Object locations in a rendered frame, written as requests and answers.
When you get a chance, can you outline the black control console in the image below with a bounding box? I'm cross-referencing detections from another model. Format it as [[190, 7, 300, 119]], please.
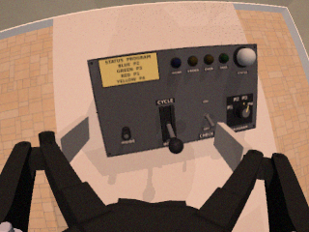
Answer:
[[87, 43, 258, 158]]

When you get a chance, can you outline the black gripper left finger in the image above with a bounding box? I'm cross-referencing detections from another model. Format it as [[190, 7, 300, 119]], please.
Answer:
[[0, 115, 130, 232]]

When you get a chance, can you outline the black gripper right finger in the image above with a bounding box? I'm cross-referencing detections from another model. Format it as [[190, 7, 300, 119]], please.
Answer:
[[177, 122, 309, 232]]

